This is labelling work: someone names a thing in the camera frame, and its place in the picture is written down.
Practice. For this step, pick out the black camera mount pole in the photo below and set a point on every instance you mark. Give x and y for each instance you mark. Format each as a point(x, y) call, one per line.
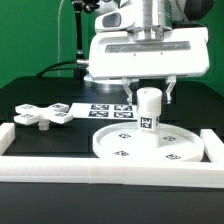
point(79, 6)

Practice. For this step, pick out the white cross-shaped table base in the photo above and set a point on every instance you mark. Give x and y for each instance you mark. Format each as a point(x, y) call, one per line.
point(28, 114)

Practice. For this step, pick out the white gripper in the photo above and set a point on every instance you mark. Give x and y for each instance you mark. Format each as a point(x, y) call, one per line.
point(182, 52)

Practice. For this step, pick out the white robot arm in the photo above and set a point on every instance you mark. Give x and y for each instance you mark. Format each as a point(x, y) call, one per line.
point(143, 39)

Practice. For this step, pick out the white sheet with markers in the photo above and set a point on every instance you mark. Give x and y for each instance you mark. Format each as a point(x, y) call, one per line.
point(103, 111)

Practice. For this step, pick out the white U-shaped frame barrier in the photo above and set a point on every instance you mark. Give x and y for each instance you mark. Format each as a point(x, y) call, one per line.
point(93, 171)

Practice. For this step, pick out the white round table top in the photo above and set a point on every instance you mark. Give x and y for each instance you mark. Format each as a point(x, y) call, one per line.
point(125, 141)

